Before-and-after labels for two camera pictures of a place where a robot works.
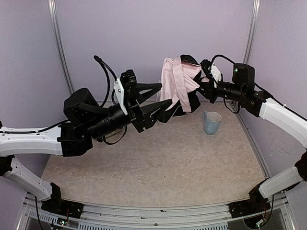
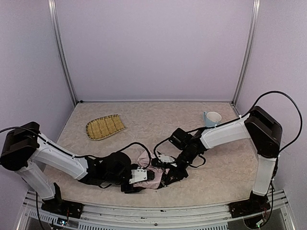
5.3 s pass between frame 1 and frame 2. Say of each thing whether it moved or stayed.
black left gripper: moved
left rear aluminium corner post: stayed
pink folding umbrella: moved
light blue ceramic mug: stayed
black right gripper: moved
